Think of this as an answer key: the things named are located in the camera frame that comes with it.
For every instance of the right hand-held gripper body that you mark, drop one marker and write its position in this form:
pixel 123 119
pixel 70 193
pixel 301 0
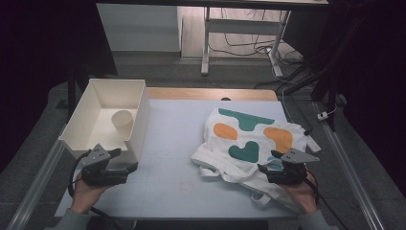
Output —
pixel 292 169

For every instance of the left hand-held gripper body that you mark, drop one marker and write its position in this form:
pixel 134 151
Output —
pixel 99 172

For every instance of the cream paper cup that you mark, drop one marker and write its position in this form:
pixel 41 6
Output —
pixel 123 123

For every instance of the white patterned tote bag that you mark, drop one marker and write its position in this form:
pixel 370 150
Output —
pixel 245 140

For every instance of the white storage box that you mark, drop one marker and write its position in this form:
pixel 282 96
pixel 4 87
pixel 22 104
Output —
pixel 95 96

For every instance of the person's left hand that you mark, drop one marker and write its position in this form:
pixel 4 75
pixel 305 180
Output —
pixel 86 195

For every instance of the person's right hand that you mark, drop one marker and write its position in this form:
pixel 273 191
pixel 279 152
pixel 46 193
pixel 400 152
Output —
pixel 301 196

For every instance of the white power strip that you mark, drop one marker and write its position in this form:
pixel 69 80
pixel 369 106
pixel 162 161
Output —
pixel 314 145

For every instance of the pale table mat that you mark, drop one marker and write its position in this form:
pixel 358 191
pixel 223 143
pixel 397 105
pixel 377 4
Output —
pixel 172 127

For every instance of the white plug adapter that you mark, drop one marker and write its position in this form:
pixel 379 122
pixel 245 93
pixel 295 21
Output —
pixel 323 116

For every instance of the black table grommet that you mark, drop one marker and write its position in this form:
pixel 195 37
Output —
pixel 225 98

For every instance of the black tripod stand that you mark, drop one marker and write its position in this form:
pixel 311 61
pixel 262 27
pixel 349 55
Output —
pixel 332 73

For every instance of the white cabinet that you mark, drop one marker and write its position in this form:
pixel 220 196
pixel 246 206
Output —
pixel 140 28

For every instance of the white-legged desk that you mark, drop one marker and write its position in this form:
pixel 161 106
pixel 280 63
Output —
pixel 206 48

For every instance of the aluminium rail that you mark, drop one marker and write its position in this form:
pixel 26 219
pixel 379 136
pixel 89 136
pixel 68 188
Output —
pixel 35 185
pixel 348 179

